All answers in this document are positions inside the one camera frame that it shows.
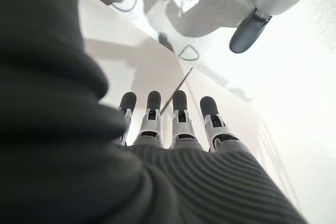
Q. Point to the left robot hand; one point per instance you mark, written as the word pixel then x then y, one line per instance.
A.
pixel 78 169

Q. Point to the white glossy cabinet front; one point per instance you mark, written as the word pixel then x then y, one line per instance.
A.
pixel 118 64

